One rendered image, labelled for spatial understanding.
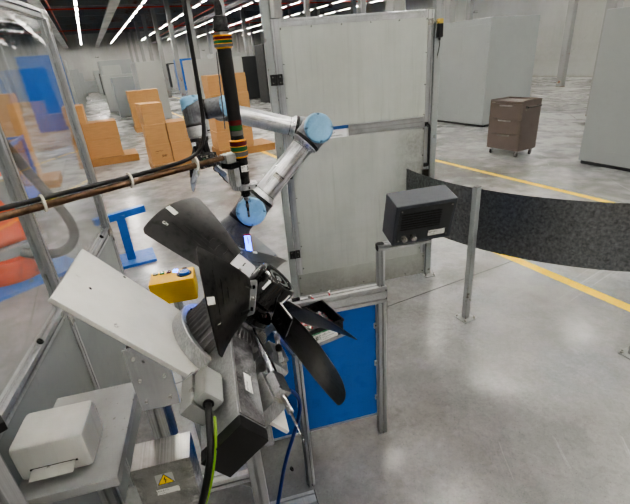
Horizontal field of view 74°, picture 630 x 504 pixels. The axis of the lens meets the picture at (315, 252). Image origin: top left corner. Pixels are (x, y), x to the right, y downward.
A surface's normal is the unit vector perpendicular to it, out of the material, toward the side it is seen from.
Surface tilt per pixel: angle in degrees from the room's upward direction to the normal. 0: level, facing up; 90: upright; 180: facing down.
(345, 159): 90
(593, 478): 0
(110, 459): 0
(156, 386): 90
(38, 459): 90
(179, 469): 90
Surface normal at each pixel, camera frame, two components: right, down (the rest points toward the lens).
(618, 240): -0.34, 0.42
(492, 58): 0.45, 0.35
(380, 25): 0.24, 0.40
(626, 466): -0.07, -0.90
